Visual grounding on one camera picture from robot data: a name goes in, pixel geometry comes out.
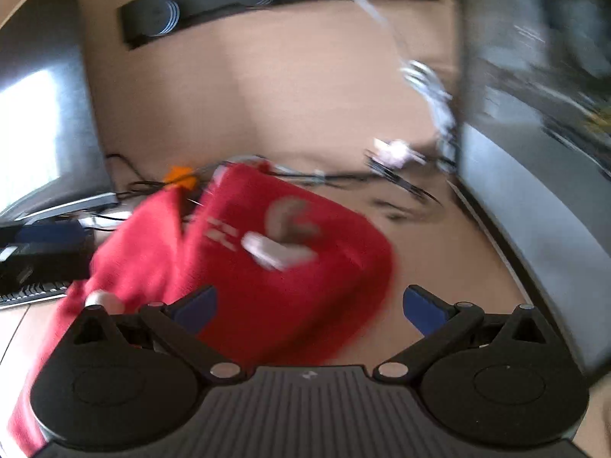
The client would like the computer monitor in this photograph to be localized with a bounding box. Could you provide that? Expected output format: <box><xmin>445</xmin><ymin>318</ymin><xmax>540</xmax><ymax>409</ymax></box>
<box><xmin>0</xmin><ymin>0</ymin><xmax>117</xmax><ymax>223</ymax></box>
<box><xmin>458</xmin><ymin>0</ymin><xmax>610</xmax><ymax>377</ymax></box>

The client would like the orange round object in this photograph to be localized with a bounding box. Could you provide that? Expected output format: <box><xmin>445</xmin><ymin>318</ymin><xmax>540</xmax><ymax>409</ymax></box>
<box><xmin>163</xmin><ymin>166</ymin><xmax>200</xmax><ymax>190</ymax></box>

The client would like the black keyboard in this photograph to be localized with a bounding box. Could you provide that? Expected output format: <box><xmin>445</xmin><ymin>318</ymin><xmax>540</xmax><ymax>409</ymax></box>
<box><xmin>0</xmin><ymin>282</ymin><xmax>70</xmax><ymax>309</ymax></box>

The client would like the right computer monitor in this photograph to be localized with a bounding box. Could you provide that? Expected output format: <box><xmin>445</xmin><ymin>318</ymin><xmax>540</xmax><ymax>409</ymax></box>
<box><xmin>458</xmin><ymin>0</ymin><xmax>610</xmax><ymax>377</ymax></box>

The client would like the white coiled cable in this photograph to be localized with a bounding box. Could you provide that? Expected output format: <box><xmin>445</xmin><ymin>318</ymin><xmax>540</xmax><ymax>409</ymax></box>
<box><xmin>328</xmin><ymin>0</ymin><xmax>460</xmax><ymax>173</ymax></box>

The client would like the crumpled white tissue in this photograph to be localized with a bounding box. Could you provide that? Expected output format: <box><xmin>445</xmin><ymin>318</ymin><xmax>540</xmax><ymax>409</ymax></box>
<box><xmin>373</xmin><ymin>139</ymin><xmax>426</xmax><ymax>169</ymax></box>

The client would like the red fleece hooded jacket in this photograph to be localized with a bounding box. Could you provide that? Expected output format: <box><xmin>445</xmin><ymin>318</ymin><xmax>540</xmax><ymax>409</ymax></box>
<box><xmin>8</xmin><ymin>161</ymin><xmax>398</xmax><ymax>456</ymax></box>

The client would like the black cable bundle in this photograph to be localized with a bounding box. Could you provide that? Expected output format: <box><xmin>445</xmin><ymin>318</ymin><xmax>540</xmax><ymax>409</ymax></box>
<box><xmin>104</xmin><ymin>149</ymin><xmax>446</xmax><ymax>223</ymax></box>

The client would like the left computer monitor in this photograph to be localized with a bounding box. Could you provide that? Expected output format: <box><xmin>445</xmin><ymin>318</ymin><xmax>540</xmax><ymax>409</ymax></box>
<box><xmin>0</xmin><ymin>0</ymin><xmax>117</xmax><ymax>223</ymax></box>

